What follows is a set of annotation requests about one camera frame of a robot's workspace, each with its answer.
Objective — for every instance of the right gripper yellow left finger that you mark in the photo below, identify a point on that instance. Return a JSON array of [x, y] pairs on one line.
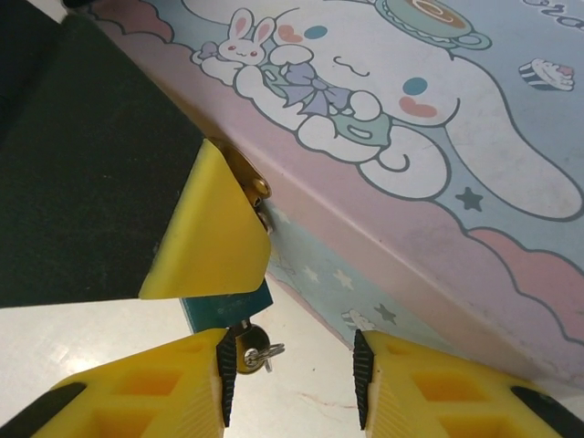
[[137, 401]]

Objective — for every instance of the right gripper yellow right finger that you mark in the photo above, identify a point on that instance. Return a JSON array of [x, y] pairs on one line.
[[456, 401]]

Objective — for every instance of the brass box hasp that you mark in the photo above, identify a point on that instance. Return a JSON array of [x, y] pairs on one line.
[[251, 175]]

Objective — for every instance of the pastel cartoon tin box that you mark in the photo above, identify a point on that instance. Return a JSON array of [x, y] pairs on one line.
[[410, 182]]

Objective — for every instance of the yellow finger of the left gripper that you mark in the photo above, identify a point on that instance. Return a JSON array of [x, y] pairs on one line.
[[91, 182]]

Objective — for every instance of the teal padlock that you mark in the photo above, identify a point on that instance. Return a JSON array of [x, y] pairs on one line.
[[228, 309]]

